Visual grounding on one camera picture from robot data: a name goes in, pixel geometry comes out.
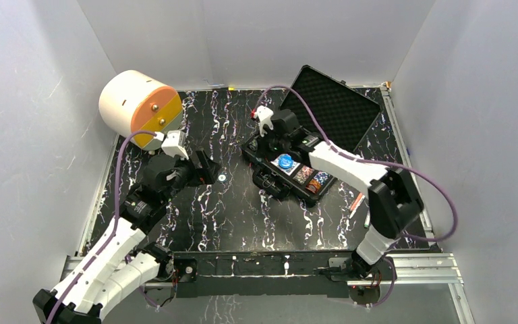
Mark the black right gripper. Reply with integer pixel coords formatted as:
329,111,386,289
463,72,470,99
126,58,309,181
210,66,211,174
254,124,289,163

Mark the black poker chip case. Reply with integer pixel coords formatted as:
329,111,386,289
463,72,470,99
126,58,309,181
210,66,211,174
241,65,381,206

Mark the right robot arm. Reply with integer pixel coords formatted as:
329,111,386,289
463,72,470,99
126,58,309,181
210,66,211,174
252,106,424,279

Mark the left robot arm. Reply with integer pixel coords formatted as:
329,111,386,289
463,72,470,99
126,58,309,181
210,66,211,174
32,149,222,323

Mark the blue card deck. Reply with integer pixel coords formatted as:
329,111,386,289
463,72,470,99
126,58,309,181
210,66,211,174
271,154,300,176

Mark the red marker pen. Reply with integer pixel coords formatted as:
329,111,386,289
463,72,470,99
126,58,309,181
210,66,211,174
349,193,365,218

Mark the black front mounting bar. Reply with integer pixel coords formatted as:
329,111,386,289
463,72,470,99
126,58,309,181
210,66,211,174
174,250,380,304

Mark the white cylindrical drawer box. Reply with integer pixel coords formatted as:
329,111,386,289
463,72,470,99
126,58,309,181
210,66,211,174
98,70,183,138

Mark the green marker pen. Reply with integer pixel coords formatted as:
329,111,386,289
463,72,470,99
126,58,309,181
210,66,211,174
364,213,370,229

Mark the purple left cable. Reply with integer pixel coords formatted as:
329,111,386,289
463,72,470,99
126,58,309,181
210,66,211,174
44,130,159,324

